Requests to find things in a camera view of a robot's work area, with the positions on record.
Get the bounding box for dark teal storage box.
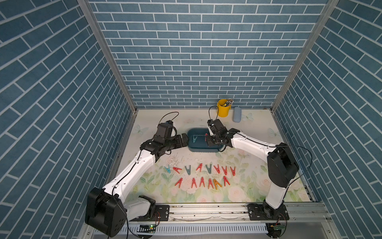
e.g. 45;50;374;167
187;127;224;152

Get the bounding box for dark teal clothespin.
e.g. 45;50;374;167
206;163;212;174

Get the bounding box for red clothespin row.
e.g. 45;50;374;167
175;178;183;188
208;178;214;189
223;176;230;187
191;178;197;188
200;177;206;188

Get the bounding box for orange clothespin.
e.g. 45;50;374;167
213;179;222;190

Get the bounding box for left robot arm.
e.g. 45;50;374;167
85;120;189;237

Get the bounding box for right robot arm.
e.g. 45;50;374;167
206;119;299;210

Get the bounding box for yellow pen cup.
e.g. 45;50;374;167
217;99;231;118

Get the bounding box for grey blue cylinder case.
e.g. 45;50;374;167
233;107;242;123

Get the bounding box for pens in yellow cup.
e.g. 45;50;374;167
223;99;234;107

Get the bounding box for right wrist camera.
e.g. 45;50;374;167
208;119;214;135

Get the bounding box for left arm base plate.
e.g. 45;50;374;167
130;204;170;222

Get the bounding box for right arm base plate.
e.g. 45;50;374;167
247;201;289;221

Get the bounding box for aluminium front rail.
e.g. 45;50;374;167
85;203;329;224

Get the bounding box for aluminium corner post left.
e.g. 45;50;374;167
77;0;138;114

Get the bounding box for aluminium corner post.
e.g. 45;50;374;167
77;0;138;114
271;0;341;114

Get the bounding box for aluminium corner post right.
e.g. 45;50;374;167
271;0;341;114

